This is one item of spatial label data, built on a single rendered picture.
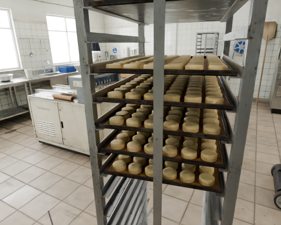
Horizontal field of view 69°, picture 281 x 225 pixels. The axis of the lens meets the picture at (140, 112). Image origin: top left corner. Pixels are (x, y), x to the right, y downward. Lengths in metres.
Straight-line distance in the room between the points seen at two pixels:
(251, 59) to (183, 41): 6.10
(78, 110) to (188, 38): 4.54
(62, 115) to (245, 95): 2.80
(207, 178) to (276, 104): 4.87
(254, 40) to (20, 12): 5.64
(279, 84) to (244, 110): 4.83
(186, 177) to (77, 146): 2.56
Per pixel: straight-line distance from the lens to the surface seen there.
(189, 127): 0.63
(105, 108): 2.82
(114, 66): 0.64
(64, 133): 3.25
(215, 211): 0.80
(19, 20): 5.88
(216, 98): 0.62
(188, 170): 0.77
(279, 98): 5.50
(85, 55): 0.65
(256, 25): 0.57
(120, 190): 0.99
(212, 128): 0.64
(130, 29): 7.42
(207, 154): 0.68
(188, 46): 6.60
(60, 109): 3.14
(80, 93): 2.77
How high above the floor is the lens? 1.57
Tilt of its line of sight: 19 degrees down
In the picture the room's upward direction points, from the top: 1 degrees counter-clockwise
